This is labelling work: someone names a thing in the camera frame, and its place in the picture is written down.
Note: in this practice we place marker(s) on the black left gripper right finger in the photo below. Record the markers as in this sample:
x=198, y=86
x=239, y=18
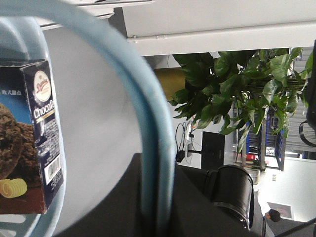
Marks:
x=216, y=203

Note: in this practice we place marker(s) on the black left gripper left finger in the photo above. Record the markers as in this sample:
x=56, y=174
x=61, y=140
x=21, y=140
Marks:
x=119, y=213

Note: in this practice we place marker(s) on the Chocofello cookie box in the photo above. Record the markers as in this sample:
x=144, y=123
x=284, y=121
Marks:
x=30, y=159

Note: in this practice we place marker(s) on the light blue plastic basket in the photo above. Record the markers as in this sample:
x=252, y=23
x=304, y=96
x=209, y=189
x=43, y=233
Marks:
x=146, y=94

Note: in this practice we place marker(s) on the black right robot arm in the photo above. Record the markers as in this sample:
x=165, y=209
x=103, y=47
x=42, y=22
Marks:
x=216, y=203

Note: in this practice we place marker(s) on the green potted plant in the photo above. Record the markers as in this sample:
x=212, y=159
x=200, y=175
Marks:
x=240, y=88

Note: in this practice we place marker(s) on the white store shelving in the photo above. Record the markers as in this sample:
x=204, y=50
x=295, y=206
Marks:
x=161, y=27

